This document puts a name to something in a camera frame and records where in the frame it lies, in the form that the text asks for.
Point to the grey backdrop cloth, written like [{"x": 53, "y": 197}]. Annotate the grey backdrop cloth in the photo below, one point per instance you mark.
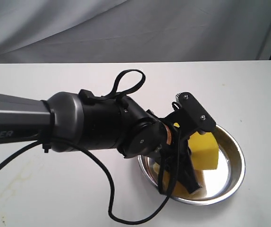
[{"x": 102, "y": 31}]

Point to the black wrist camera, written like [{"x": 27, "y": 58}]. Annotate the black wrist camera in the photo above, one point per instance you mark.
[{"x": 191, "y": 115}]

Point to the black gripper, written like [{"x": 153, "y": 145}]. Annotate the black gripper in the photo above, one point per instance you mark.
[{"x": 175, "y": 157}]

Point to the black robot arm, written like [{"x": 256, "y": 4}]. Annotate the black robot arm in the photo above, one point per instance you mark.
[{"x": 68, "y": 122}]

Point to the round stainless steel dish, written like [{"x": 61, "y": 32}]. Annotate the round stainless steel dish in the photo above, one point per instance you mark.
[{"x": 219, "y": 184}]

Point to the yellow sponge block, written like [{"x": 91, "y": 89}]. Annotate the yellow sponge block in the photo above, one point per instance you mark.
[{"x": 204, "y": 154}]

